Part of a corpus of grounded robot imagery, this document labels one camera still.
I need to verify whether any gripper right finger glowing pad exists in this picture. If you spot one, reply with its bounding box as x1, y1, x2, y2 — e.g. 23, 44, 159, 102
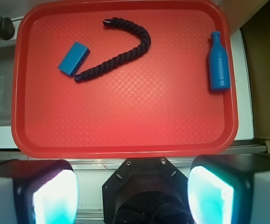
187, 154, 270, 224

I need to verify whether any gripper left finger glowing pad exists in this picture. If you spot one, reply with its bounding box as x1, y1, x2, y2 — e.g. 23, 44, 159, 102
0, 159, 79, 224

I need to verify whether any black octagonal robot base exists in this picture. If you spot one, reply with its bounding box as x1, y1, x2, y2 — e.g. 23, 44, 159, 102
102, 158, 194, 224

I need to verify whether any blue rectangular block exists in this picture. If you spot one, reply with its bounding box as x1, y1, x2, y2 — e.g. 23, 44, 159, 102
58, 42, 90, 76

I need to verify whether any red plastic tray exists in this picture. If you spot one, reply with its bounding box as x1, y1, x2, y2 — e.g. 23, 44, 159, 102
11, 0, 238, 159

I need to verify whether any blue plastic bottle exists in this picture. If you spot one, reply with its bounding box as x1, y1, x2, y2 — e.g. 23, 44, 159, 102
208, 31, 230, 91

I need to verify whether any brown cardboard box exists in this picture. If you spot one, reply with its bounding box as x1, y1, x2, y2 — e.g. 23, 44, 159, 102
239, 14, 270, 154

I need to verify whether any dark purple twisted rope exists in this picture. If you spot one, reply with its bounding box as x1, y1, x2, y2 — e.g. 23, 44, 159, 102
73, 18, 152, 84

